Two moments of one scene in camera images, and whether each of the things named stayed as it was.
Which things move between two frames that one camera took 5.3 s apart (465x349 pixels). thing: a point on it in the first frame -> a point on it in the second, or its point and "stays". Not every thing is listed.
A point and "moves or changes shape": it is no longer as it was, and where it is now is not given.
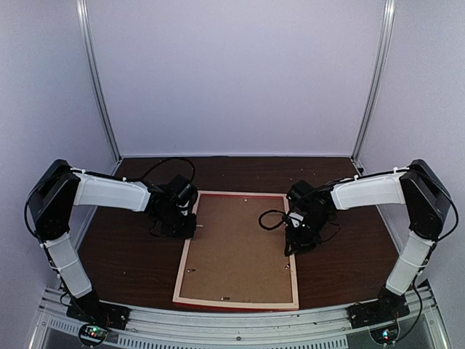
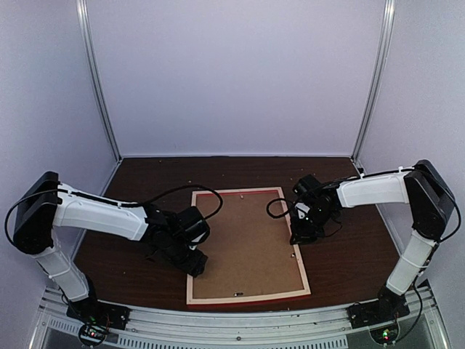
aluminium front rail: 166,329 stays
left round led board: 93,334 stays
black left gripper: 188,233 -> 192,267
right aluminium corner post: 380,67 stays
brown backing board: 231,257 moves or changes shape
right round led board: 386,335 stays
